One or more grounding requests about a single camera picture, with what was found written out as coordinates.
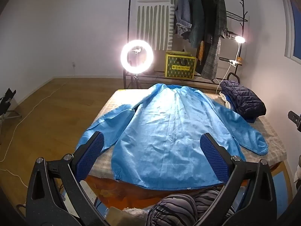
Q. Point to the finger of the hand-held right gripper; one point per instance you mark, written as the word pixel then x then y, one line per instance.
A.
pixel 295 120

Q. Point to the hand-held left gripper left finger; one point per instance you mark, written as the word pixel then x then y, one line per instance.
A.
pixel 90 153

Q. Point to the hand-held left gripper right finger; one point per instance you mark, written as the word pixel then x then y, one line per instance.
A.
pixel 214 160

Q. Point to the light blue work coat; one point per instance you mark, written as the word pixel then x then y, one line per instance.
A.
pixel 164 127

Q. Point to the black metal clothes rack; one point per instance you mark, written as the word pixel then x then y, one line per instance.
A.
pixel 237 18

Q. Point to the navy quilted jacket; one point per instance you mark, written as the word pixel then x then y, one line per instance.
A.
pixel 244 98

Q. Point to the white folded garment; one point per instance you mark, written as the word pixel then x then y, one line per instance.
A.
pixel 227 102

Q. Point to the person's striped pants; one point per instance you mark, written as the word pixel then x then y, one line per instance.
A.
pixel 174 209

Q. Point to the blue round floor mat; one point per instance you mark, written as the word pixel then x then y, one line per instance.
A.
pixel 281 188

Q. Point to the small teddy bear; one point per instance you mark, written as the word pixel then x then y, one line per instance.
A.
pixel 239 60

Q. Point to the window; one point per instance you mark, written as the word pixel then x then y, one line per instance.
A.
pixel 296 28

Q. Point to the white clip lamp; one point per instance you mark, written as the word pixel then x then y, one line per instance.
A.
pixel 239 39

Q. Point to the black folding stand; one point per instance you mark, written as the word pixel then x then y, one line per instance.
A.
pixel 7 98

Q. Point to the yellow and green box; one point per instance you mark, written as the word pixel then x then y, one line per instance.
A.
pixel 180 66

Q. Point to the orange scarf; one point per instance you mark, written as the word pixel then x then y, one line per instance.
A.
pixel 201 50

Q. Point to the grey plaid coat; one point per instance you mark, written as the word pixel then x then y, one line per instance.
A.
pixel 219 21

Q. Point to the black coat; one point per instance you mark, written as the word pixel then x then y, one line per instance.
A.
pixel 208 16

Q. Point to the dark green coat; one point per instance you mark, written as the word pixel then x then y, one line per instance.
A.
pixel 196 21

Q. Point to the blue denim jacket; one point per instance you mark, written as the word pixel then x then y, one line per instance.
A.
pixel 183 11

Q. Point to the striped wall hanging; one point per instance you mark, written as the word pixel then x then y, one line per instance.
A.
pixel 152 28

